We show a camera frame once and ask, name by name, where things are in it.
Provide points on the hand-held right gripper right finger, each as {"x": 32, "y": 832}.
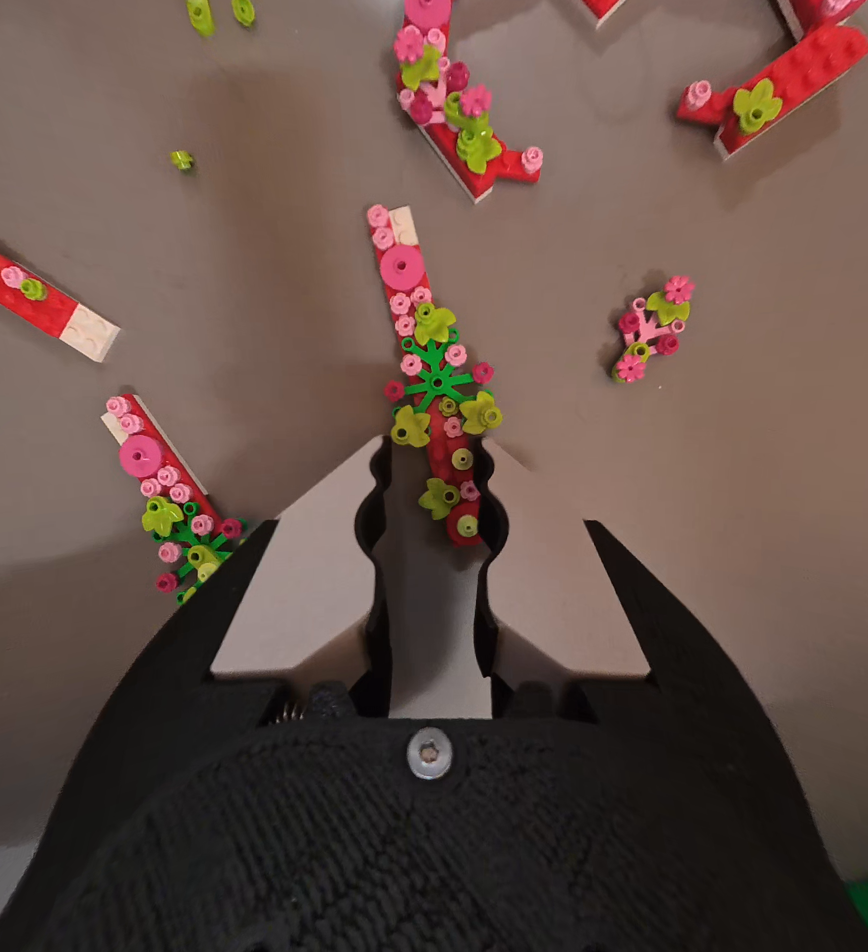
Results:
{"x": 560, "y": 595}

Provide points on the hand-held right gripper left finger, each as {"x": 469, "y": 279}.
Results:
{"x": 292, "y": 580}

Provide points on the flowered red lego wreath segment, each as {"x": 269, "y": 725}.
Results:
{"x": 140, "y": 455}
{"x": 402, "y": 268}

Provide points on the small pink lego flower cluster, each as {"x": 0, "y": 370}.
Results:
{"x": 653, "y": 327}

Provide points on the red white lego plate segment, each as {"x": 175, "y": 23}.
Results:
{"x": 2, "y": 294}

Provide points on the tiny lime lego stud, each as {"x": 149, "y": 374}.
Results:
{"x": 243, "y": 10}
{"x": 182, "y": 160}

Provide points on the flower-covered curved red lego segment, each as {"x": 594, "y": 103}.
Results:
{"x": 456, "y": 145}

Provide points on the lime lego leaf piece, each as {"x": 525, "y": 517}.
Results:
{"x": 200, "y": 16}

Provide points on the grey desk mat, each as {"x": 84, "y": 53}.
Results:
{"x": 255, "y": 297}

